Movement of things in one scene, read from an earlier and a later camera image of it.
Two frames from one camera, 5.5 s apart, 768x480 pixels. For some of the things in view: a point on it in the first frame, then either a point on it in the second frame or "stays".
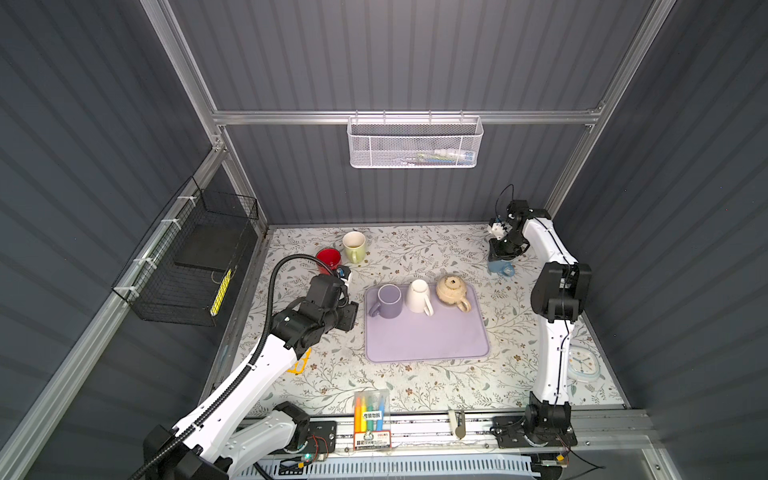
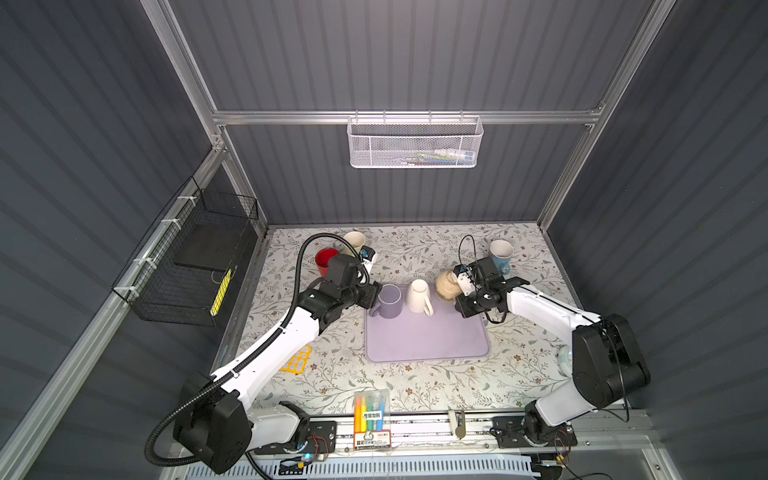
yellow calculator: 298,367 stays
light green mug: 355,246 stays
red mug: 332,257 stays
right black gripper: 498,255 → 464,309
